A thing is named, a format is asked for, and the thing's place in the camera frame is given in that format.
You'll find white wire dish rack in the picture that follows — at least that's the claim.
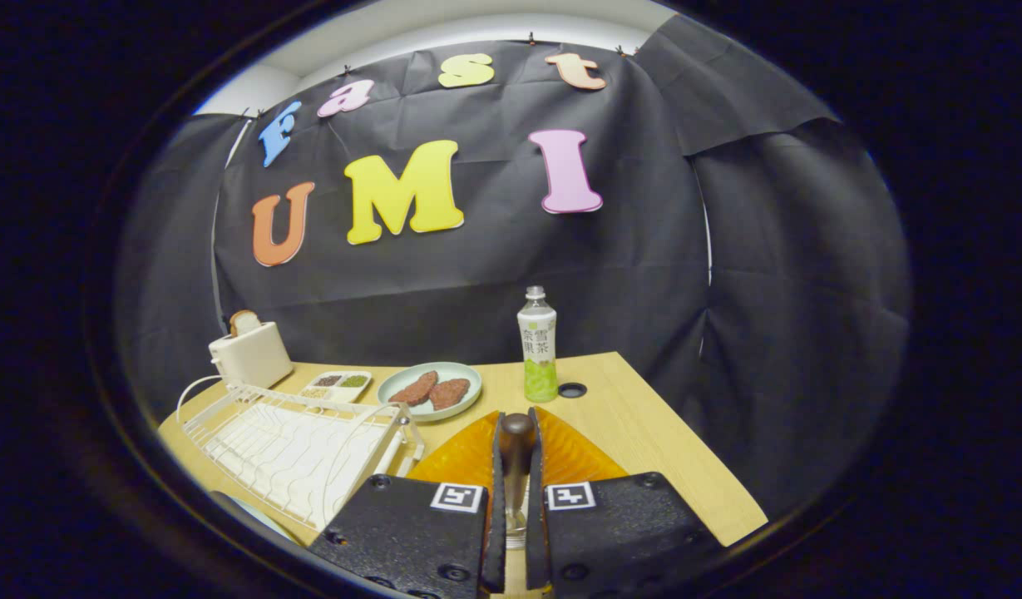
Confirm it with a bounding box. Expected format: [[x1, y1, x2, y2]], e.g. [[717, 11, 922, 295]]
[[178, 381, 426, 533]]

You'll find white toaster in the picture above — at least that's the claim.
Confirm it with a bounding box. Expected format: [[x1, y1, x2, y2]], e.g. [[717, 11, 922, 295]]
[[209, 321, 294, 390]]

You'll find white divided grain tray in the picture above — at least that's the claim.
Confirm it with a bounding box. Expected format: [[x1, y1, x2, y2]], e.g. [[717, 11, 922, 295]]
[[299, 370, 373, 404]]

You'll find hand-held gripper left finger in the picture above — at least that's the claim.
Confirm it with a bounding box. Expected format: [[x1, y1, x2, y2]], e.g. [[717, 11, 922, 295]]
[[309, 410, 508, 599]]

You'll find white power cable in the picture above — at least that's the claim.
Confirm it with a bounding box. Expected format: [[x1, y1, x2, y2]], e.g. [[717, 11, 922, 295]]
[[176, 375, 229, 417]]

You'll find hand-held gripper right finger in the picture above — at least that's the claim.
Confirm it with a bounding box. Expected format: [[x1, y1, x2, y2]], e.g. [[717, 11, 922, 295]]
[[525, 406, 724, 599]]

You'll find pale green serving dish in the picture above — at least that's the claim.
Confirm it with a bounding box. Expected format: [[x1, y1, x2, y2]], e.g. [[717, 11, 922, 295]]
[[378, 361, 483, 423]]

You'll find black backdrop cloth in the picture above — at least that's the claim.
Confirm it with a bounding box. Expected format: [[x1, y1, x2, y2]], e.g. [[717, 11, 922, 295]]
[[116, 12, 912, 521]]

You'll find brown fried meat piece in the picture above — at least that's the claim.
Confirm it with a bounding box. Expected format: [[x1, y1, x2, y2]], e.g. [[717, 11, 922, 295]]
[[388, 371, 439, 408], [428, 379, 472, 411]]

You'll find green tea bottle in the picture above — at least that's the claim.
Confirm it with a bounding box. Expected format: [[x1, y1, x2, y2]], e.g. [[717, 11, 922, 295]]
[[517, 286, 559, 403]]

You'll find brown wooden spoon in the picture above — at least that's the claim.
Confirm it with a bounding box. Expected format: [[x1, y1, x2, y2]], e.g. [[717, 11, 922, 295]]
[[499, 413, 536, 533]]

